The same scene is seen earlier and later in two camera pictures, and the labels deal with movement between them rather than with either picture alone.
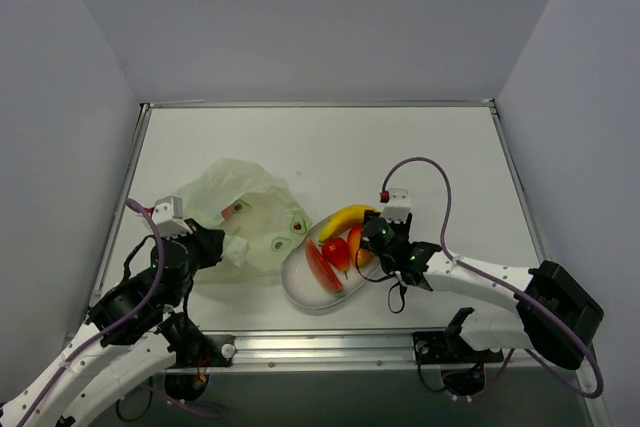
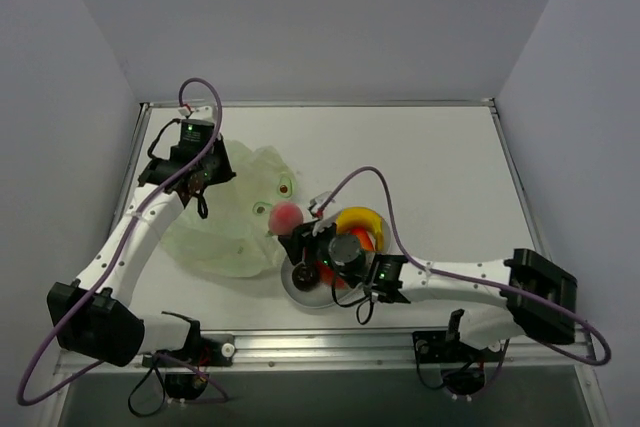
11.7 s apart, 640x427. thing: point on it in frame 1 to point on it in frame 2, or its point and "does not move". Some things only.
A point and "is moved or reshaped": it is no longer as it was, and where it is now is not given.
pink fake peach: x=231 y=210 to x=284 y=217
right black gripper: x=370 y=220 to x=298 y=238
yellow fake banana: x=347 y=219 does not move
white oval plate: x=300 y=283 does not move
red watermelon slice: x=321 y=267 does not move
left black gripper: x=209 y=243 to x=214 y=167
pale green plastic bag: x=261 y=218 is moved or reshaped
